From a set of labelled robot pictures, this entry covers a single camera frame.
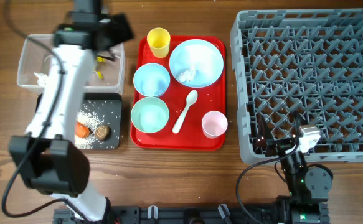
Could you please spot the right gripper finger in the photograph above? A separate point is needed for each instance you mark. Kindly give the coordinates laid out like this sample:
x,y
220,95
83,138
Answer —
x,y
298,121
264,135

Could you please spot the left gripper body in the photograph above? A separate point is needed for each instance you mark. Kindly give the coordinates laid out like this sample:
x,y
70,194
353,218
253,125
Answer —
x,y
120,32

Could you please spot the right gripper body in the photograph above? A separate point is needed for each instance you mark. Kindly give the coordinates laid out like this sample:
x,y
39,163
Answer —
x,y
279,147

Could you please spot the yellow candy wrapper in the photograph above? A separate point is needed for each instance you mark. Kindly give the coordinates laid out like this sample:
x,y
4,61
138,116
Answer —
x,y
100,62

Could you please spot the pink plastic cup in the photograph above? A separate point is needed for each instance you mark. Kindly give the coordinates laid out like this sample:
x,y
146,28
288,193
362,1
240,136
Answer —
x,y
214,124

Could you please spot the yellow plastic cup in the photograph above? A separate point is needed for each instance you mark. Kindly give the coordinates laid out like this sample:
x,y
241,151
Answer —
x,y
159,40

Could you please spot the white plastic spoon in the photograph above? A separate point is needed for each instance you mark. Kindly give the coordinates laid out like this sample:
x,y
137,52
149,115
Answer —
x,y
190,100

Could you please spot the white rice pile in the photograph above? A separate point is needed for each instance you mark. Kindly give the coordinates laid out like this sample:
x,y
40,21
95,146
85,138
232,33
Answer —
x,y
94,113

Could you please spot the small white tissue piece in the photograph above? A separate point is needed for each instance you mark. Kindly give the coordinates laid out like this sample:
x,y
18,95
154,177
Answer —
x,y
187,76

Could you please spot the light blue plate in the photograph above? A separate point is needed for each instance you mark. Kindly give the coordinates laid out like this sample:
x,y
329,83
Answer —
x,y
200,55

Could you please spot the orange carrot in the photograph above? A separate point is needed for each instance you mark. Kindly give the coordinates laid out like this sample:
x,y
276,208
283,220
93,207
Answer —
x,y
81,131

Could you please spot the green bowl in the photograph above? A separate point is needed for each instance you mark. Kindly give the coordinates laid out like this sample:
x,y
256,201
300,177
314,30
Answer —
x,y
150,115

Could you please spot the brown chestnut food scrap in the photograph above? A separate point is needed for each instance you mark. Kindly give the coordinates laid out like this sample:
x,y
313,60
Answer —
x,y
102,132

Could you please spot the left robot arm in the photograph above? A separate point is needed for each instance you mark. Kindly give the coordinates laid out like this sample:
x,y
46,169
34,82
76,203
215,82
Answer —
x,y
45,156

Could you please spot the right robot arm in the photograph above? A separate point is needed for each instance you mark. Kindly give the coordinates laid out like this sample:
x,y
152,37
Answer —
x,y
308,184

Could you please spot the grey dishwasher rack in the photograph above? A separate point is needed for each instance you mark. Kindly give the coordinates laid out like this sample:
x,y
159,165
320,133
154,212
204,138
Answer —
x,y
309,62

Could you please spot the clear plastic storage bin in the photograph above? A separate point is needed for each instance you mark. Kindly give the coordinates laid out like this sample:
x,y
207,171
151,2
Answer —
x,y
115,71

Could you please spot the red serving tray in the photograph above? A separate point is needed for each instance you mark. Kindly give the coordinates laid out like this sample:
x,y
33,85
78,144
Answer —
x,y
211,98

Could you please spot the light blue bowl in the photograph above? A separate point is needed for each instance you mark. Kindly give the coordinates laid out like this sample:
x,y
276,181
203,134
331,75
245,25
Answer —
x,y
151,80

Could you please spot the black plastic tray bin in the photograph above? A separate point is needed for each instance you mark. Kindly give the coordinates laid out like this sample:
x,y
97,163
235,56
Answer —
x,y
57,120

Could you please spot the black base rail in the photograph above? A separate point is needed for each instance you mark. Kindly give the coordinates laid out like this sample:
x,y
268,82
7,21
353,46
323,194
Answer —
x,y
220,214

